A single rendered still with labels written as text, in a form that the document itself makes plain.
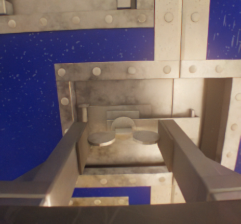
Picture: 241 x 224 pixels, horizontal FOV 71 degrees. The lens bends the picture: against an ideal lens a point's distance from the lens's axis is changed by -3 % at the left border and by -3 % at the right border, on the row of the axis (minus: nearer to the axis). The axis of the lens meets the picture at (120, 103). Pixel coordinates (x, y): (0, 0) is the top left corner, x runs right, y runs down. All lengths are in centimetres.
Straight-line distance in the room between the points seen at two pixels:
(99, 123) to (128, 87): 5
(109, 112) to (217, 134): 11
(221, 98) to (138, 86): 8
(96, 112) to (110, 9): 10
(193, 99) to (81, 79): 11
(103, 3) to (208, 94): 13
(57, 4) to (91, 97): 9
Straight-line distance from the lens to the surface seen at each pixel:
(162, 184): 20
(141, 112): 17
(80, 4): 18
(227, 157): 21
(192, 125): 19
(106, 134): 16
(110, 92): 17
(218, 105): 19
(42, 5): 19
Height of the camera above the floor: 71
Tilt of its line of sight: 15 degrees up
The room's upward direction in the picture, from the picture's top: 178 degrees clockwise
